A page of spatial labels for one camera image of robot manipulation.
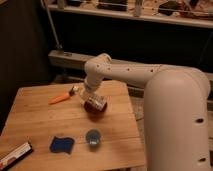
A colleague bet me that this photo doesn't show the blue sponge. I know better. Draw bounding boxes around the blue sponge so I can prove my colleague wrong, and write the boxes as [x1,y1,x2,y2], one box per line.
[49,137,75,154]

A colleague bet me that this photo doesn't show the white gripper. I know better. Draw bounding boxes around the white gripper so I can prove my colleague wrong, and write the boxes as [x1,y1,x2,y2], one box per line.
[78,84,97,101]

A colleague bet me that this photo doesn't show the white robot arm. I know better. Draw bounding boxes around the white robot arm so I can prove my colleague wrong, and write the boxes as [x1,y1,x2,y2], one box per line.
[83,53,211,171]

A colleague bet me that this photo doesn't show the clear plastic bottle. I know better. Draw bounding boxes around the clear plastic bottle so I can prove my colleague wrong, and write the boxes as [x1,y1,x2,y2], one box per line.
[86,96,106,110]

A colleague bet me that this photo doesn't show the black and white box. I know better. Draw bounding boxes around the black and white box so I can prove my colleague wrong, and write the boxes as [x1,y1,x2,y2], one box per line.
[0,142,33,171]

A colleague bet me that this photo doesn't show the red ceramic bowl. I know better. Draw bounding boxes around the red ceramic bowl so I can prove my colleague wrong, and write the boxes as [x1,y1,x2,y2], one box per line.
[84,98,107,115]

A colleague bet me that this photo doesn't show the grey baseboard beam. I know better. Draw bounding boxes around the grey baseboard beam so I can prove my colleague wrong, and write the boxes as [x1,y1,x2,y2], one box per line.
[48,49,151,99]

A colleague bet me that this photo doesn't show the orange toy carrot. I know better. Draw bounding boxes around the orange toy carrot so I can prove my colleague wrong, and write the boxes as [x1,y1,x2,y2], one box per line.
[48,86,79,105]

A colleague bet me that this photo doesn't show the white shelf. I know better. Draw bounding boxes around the white shelf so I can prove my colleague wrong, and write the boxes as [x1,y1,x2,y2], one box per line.
[44,0,213,29]

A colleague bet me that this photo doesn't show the metal pole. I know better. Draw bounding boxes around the metal pole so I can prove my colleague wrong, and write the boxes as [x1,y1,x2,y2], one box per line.
[41,0,63,52]

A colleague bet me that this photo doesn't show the wooden table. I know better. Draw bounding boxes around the wooden table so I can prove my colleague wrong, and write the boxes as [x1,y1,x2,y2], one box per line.
[0,81,145,171]

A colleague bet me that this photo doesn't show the blue glass cup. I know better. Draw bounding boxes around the blue glass cup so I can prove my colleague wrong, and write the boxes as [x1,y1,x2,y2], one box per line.
[86,129,101,147]

